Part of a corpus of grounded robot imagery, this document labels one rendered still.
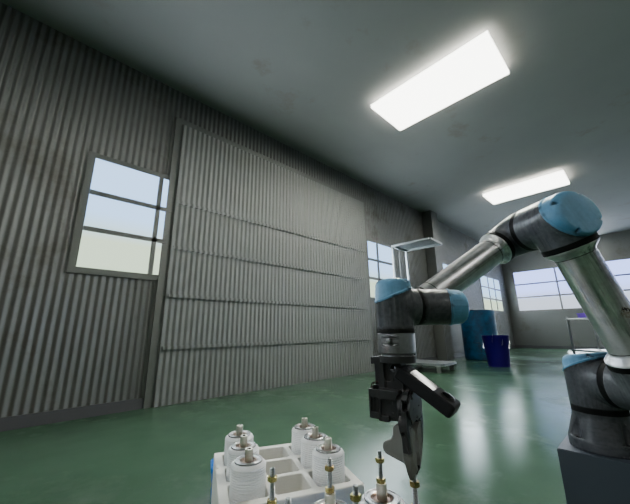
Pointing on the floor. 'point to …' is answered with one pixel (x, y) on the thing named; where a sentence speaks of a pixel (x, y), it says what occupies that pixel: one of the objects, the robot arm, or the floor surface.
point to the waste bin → (497, 350)
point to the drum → (475, 324)
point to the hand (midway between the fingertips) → (416, 471)
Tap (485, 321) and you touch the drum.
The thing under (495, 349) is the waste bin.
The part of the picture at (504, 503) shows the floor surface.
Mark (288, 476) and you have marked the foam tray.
